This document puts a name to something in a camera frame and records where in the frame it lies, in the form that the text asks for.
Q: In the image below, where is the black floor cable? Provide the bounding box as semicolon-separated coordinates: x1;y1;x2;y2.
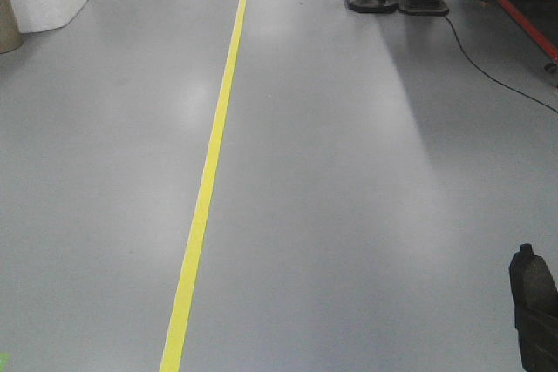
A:
387;0;558;115

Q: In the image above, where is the gold planter pot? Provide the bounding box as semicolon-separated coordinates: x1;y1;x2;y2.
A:
0;0;23;54

